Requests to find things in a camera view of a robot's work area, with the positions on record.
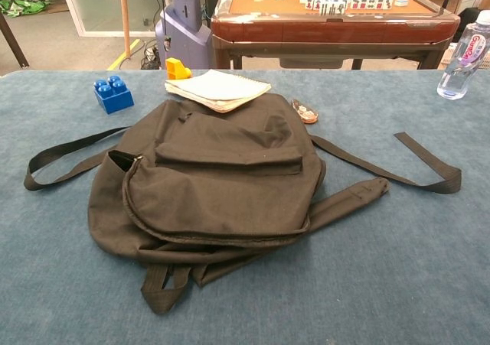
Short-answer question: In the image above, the wooden pole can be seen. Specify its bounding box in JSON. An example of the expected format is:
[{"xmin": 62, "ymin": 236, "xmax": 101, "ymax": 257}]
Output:
[{"xmin": 119, "ymin": 0, "xmax": 133, "ymax": 59}]

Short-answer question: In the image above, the orange toy building brick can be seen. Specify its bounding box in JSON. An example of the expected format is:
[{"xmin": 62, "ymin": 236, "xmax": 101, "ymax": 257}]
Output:
[{"xmin": 165, "ymin": 57, "xmax": 193, "ymax": 81}]

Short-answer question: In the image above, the black floor cable tangle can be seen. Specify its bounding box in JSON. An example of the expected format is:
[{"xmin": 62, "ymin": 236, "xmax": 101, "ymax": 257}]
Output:
[{"xmin": 139, "ymin": 37, "xmax": 162, "ymax": 70}]

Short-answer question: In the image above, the blue toy building brick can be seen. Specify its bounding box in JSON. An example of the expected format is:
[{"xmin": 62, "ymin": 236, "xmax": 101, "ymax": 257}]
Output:
[{"xmin": 93, "ymin": 75, "xmax": 136, "ymax": 116}]

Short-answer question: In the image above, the black table leg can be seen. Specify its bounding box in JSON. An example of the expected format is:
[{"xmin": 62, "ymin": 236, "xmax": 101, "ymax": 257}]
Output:
[{"xmin": 0, "ymin": 11, "xmax": 30, "ymax": 69}]

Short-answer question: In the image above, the small brown hair clip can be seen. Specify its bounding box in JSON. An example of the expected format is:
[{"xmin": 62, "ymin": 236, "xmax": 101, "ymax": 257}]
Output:
[{"xmin": 291, "ymin": 99, "xmax": 319, "ymax": 125}]

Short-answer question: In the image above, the blue felt table cloth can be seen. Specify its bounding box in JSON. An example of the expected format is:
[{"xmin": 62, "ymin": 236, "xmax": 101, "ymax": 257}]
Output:
[{"xmin": 0, "ymin": 68, "xmax": 490, "ymax": 345}]

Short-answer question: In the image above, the beige spiral notebook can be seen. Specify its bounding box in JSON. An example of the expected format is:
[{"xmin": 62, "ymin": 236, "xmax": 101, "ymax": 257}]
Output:
[{"xmin": 164, "ymin": 69, "xmax": 273, "ymax": 113}]

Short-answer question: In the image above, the black fabric backpack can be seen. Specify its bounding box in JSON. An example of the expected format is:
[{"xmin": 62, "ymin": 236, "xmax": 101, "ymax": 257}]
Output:
[{"xmin": 23, "ymin": 91, "xmax": 462, "ymax": 315}]

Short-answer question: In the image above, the brown mahjong table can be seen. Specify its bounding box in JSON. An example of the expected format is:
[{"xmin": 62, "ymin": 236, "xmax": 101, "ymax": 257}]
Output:
[{"xmin": 210, "ymin": 0, "xmax": 462, "ymax": 70}]

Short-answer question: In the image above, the blue-grey machine pedestal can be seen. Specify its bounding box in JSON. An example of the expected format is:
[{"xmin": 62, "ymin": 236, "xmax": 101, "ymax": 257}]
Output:
[{"xmin": 155, "ymin": 0, "xmax": 214, "ymax": 70}]

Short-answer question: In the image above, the clear plastic water bottle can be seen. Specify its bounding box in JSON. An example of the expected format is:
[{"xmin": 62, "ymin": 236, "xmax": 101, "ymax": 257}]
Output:
[{"xmin": 436, "ymin": 20, "xmax": 490, "ymax": 101}]

